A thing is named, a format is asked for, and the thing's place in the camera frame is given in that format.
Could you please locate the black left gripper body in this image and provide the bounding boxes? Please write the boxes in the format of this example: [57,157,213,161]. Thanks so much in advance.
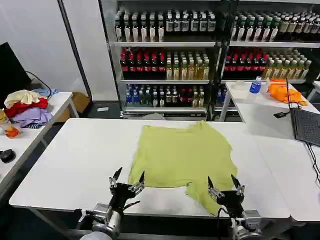
[109,182,138,209]

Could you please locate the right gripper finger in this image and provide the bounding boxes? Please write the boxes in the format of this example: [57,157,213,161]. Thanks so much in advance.
[230,173,246,198]
[207,175,225,201]

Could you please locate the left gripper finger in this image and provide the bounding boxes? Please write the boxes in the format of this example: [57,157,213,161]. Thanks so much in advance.
[108,166,124,189]
[128,170,146,195]

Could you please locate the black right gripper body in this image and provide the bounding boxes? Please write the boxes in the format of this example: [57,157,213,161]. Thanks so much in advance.
[215,190,245,219]

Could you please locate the green t-shirt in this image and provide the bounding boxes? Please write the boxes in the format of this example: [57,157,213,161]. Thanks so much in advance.
[127,120,238,216]

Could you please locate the grey chair back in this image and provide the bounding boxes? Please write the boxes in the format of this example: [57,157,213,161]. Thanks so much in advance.
[141,112,167,121]

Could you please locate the white side table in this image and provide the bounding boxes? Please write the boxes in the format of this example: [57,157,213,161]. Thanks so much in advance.
[219,81,320,141]
[0,91,80,192]

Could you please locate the brown cardboard box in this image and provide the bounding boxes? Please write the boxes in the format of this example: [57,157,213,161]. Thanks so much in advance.
[54,91,91,123]

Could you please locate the dark grey laptop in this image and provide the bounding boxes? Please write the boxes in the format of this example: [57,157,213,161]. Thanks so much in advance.
[285,78,320,148]

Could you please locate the blue-label water bottle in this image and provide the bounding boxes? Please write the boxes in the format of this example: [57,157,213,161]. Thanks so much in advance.
[246,76,263,104]

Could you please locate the striped blue cloth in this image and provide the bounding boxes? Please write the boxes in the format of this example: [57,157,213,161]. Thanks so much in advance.
[21,121,46,130]

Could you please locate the orange cloth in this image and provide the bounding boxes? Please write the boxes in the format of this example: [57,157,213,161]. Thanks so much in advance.
[265,79,309,106]

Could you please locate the purple cloth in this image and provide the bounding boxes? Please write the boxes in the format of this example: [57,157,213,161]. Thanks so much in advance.
[11,106,54,128]

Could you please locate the light blue cloth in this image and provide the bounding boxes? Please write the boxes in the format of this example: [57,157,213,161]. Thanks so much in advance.
[31,87,60,100]

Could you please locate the black computer mouse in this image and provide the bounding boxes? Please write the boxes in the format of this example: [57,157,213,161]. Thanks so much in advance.
[0,148,17,164]

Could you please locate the red cloth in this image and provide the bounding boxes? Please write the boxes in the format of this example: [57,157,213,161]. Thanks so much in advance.
[4,97,49,118]

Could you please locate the orange-capped drink bottle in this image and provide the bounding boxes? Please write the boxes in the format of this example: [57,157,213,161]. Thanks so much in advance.
[0,109,20,139]

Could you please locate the shelf with drink bottles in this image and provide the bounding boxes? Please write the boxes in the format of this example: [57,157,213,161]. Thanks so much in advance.
[212,0,320,121]
[99,0,223,121]

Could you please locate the cream cloth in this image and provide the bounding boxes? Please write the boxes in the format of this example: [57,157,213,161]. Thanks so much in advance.
[4,89,41,109]

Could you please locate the black computer monitor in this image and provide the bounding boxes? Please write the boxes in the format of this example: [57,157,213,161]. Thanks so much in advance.
[0,41,33,109]

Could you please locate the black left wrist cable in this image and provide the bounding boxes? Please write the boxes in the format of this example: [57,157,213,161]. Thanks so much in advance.
[121,199,141,211]

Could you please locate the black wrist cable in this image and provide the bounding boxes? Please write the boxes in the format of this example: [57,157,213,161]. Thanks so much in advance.
[121,199,141,211]
[216,206,232,230]

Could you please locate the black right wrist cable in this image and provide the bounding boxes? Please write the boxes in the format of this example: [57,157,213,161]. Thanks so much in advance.
[216,206,232,230]

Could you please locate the black laptop cable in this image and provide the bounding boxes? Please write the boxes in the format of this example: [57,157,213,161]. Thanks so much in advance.
[305,142,320,186]

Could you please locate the black partition post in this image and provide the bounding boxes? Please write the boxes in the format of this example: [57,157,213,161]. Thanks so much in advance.
[57,0,93,101]

